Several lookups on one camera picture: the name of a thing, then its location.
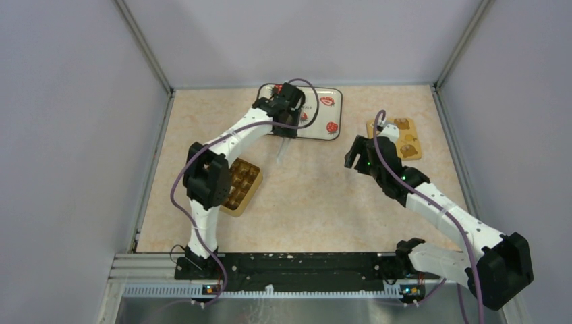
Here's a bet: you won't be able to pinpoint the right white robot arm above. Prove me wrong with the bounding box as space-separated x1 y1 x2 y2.
345 132 534 311

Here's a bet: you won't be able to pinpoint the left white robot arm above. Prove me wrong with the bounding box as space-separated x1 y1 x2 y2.
174 82 306 279

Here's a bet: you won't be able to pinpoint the pile of chocolates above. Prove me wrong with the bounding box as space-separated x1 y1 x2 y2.
270 84 310 124

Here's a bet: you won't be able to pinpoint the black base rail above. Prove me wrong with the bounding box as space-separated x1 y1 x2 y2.
174 252 435 292

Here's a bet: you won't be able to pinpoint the purple cable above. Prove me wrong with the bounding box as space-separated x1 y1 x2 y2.
169 78 321 308
372 109 486 324

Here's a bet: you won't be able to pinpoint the metal tongs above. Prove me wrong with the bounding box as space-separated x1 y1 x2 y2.
276 138 291 165

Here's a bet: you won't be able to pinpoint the gold chocolate box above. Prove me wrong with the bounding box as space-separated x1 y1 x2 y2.
221 158 263 217

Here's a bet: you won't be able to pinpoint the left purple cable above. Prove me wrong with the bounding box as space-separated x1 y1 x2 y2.
169 78 321 308

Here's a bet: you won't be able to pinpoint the wooden animal puzzle board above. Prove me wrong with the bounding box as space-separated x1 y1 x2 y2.
366 118 422 161

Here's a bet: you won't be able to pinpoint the strawberry pattern tray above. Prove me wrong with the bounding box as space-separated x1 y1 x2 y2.
256 83 343 142

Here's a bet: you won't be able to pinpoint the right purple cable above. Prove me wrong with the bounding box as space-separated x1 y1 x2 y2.
372 109 486 324

